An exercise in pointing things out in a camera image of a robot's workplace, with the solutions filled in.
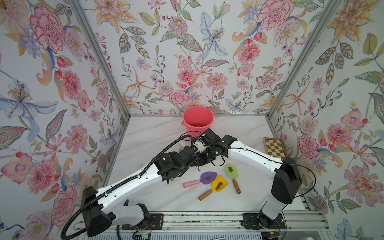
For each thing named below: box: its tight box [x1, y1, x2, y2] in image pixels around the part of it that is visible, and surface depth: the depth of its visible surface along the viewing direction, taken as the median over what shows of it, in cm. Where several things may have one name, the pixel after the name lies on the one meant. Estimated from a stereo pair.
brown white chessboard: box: [263, 137, 288, 160], surface depth 100 cm
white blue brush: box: [193, 136, 209, 153], surface depth 76 cm
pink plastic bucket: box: [181, 105, 215, 137], surface depth 100 cm
